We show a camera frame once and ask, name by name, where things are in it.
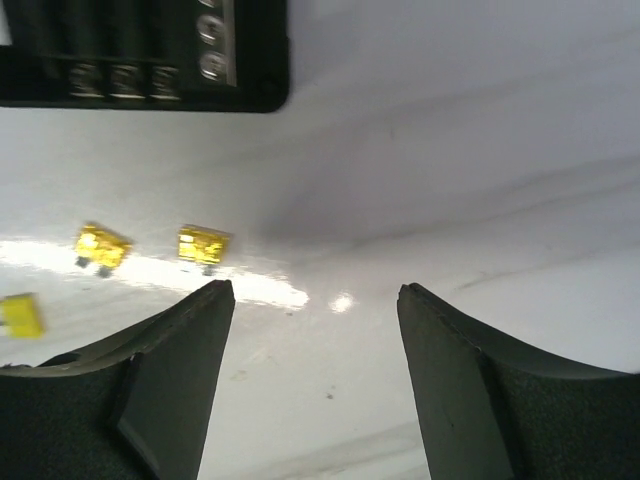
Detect yellow blade fuse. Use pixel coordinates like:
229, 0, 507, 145
74, 223, 133, 278
177, 225, 232, 276
1, 293, 45, 338

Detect black fuse box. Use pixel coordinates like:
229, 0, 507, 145
1, 0, 291, 113

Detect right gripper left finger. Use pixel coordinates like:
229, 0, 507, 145
1, 280, 235, 479

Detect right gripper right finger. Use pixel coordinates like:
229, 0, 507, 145
397, 283, 639, 479

